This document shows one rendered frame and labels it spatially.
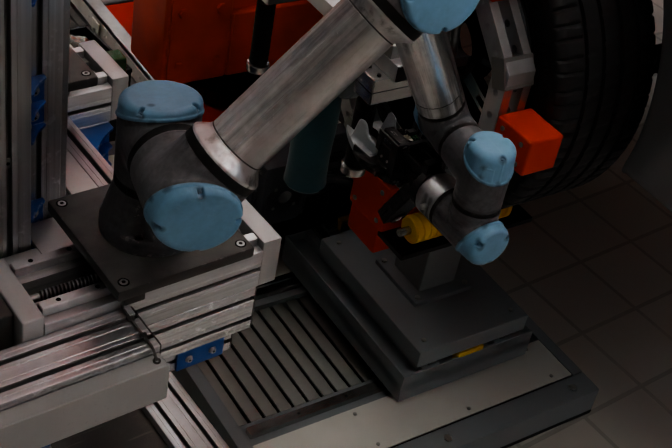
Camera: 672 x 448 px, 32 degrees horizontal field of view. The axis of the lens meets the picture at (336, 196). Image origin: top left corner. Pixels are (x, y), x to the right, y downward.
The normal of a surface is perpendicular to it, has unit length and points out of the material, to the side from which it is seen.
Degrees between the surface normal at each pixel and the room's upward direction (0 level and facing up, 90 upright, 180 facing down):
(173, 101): 7
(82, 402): 90
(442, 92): 92
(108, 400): 90
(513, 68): 45
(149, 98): 7
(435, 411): 0
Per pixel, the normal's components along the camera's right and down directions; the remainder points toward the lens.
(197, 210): 0.26, 0.69
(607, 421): 0.15, -0.79
